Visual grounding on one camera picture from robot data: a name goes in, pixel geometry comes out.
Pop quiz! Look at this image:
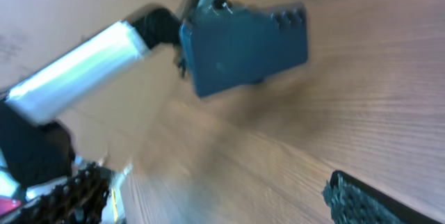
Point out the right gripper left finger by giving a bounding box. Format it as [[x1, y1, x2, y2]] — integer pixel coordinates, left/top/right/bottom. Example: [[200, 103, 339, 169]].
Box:
[[6, 163, 111, 224]]

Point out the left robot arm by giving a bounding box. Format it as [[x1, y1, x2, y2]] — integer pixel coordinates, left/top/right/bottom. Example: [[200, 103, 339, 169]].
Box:
[[1, 6, 181, 189]]

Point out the Samsung Galaxy smartphone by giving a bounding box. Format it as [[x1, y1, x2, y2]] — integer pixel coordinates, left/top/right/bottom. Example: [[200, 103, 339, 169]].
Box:
[[179, 0, 309, 97]]

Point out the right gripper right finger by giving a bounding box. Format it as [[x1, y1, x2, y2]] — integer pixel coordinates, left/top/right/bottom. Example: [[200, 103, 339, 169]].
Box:
[[322, 170, 439, 224]]

